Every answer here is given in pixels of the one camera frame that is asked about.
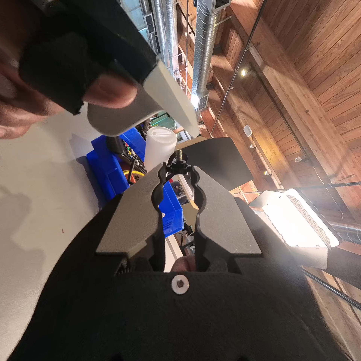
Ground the black remote control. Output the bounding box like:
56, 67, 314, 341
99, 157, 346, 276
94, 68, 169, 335
107, 136, 148, 175

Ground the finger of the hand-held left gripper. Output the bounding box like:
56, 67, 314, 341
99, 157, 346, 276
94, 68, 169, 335
87, 61, 200, 139

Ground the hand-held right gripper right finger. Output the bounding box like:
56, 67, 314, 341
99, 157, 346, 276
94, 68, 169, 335
192, 166, 262, 272

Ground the large blue plastic bin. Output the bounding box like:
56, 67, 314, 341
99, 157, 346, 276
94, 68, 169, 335
86, 127, 184, 238

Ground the white plastic bottle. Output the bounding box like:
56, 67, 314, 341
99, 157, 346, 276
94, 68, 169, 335
144, 127, 178, 171

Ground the black knob with screw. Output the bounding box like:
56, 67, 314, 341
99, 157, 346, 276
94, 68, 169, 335
166, 149, 194, 181

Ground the dark panel with wooden edge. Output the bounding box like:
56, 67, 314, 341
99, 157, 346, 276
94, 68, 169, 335
175, 137, 254, 192

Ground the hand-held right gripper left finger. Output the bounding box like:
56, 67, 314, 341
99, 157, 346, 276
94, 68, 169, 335
96, 163, 166, 272

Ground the metal air duct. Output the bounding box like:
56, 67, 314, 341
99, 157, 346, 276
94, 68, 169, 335
140, 0, 179, 77
191, 0, 232, 113

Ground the black metal stand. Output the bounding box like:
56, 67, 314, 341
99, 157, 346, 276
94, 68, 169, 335
302, 268, 361, 309

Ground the person's left hand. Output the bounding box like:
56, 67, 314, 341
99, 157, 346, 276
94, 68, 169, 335
0, 0, 139, 140

